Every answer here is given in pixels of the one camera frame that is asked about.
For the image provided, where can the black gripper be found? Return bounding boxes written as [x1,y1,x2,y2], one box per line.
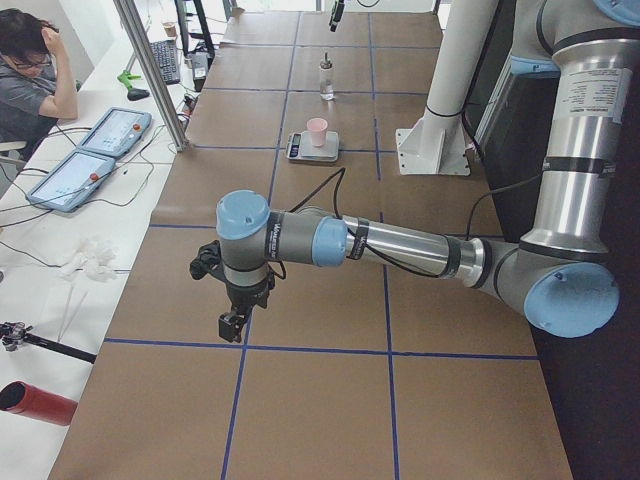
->
[218,269,275,343]
[329,0,345,32]

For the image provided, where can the pink plastic cup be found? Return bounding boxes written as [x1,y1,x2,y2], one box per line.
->
[306,117,328,147]

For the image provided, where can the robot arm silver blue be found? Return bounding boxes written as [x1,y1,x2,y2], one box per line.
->
[190,1,639,342]

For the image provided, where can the grey digital kitchen scale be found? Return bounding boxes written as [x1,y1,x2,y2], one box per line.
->
[286,131,340,164]

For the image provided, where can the black box with label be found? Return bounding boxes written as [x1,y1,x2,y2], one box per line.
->
[190,52,210,92]

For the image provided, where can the brown paper table cover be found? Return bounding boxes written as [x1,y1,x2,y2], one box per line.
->
[51,12,571,479]

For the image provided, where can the crumpled white tissue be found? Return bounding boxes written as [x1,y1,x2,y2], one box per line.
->
[59,237,116,282]

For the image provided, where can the black keyboard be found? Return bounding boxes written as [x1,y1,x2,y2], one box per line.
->
[149,40,181,85]

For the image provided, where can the white plastic tweezers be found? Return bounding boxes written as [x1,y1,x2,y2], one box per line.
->
[57,286,88,341]

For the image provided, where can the black computer mouse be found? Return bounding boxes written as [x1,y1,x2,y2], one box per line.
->
[127,88,150,101]

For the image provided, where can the lower blue teach pendant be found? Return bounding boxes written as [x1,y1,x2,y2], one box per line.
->
[25,149,115,213]

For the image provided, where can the blue teach pendant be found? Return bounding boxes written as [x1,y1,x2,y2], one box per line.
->
[25,149,115,213]
[77,107,152,159]

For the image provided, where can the green plastic tool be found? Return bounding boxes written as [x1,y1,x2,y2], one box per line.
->
[117,70,141,89]

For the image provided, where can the black tripod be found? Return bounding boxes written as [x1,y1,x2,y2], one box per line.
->
[1,322,97,364]

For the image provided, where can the upper blue teach pendant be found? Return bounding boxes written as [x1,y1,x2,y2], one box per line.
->
[77,107,152,159]

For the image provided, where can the red cylinder bottle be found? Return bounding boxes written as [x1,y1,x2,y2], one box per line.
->
[1,381,77,426]

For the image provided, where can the seated person grey shirt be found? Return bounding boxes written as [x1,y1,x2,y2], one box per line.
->
[1,8,79,160]

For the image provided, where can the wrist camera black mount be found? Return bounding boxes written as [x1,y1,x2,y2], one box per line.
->
[189,240,226,281]

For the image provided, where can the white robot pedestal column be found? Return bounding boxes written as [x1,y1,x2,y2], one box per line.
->
[396,0,498,176]

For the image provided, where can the aluminium frame post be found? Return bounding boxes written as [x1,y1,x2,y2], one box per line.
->
[113,0,188,152]

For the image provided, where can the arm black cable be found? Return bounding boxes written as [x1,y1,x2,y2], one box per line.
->
[269,166,546,279]

